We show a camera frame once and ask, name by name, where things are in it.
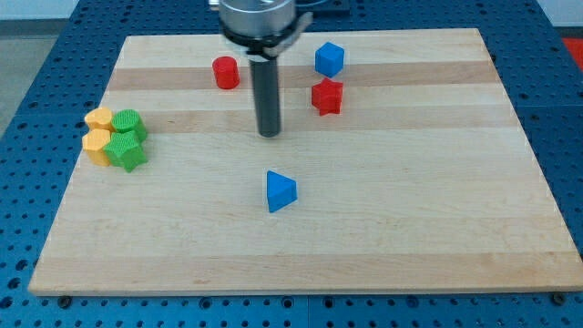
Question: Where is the blue triangle block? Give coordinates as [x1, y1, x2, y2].
[266, 170, 298, 212]

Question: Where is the yellow hexagon block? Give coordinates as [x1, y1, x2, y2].
[82, 128, 111, 167]

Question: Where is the wooden board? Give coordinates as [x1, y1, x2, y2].
[29, 28, 582, 296]

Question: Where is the green star block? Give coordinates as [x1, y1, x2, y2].
[104, 130, 148, 172]

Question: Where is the yellow heart block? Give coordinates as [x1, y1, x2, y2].
[84, 107, 115, 132]

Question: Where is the green cylinder block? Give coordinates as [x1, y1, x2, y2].
[111, 108, 148, 142]

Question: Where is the red cylinder block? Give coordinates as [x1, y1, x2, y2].
[212, 56, 240, 89]

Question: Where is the blue cube block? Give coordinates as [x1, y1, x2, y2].
[314, 42, 344, 77]

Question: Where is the red star block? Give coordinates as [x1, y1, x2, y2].
[311, 77, 343, 116]

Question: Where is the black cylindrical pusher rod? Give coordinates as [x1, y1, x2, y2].
[250, 58, 281, 138]

